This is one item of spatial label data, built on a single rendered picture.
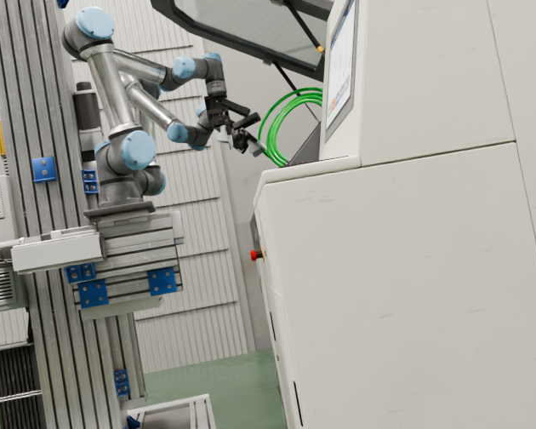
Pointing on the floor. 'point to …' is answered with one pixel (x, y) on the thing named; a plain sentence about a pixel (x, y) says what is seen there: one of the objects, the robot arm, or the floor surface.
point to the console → (413, 242)
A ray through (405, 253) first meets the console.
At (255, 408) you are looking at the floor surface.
